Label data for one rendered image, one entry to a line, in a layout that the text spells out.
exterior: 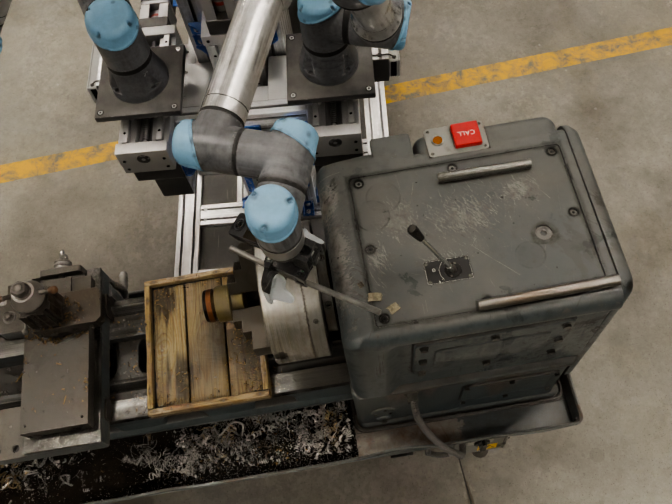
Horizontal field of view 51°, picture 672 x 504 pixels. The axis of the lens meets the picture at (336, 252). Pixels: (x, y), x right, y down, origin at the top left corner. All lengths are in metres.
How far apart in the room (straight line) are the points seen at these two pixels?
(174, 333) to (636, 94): 2.34
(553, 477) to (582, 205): 1.31
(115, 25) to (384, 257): 0.83
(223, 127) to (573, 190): 0.78
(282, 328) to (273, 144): 0.53
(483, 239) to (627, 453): 1.41
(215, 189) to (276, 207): 1.85
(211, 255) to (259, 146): 1.66
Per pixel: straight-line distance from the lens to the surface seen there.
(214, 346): 1.82
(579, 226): 1.52
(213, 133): 1.09
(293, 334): 1.49
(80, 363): 1.82
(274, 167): 1.04
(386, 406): 1.90
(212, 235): 2.74
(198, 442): 2.09
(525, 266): 1.45
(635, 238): 3.02
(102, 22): 1.78
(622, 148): 3.23
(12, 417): 1.94
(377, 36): 1.63
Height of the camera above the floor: 2.55
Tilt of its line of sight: 63 degrees down
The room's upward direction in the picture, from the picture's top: 10 degrees counter-clockwise
